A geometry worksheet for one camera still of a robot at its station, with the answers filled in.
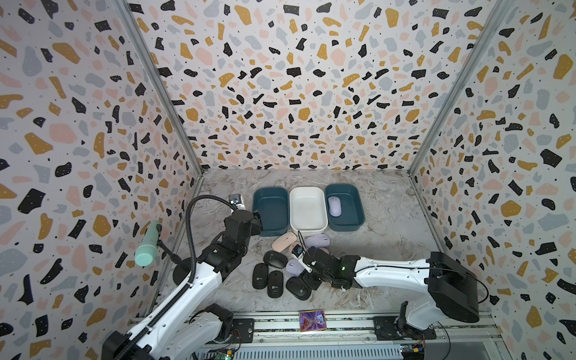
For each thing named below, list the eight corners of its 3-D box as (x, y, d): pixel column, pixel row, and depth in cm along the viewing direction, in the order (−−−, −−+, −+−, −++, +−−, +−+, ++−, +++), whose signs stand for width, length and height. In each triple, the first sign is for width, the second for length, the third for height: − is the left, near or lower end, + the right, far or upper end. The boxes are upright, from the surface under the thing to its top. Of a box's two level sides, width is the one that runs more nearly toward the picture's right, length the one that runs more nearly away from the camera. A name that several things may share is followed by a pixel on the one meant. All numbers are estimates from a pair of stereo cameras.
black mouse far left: (251, 289, 84) (250, 286, 82) (255, 265, 90) (254, 262, 88) (267, 289, 84) (266, 286, 82) (269, 265, 90) (268, 262, 88)
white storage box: (288, 237, 98) (288, 230, 94) (290, 193, 114) (290, 186, 110) (327, 238, 99) (328, 231, 94) (323, 194, 115) (325, 186, 110)
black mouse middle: (267, 298, 82) (266, 295, 80) (269, 273, 88) (268, 270, 86) (282, 298, 82) (282, 295, 80) (284, 273, 88) (283, 270, 86)
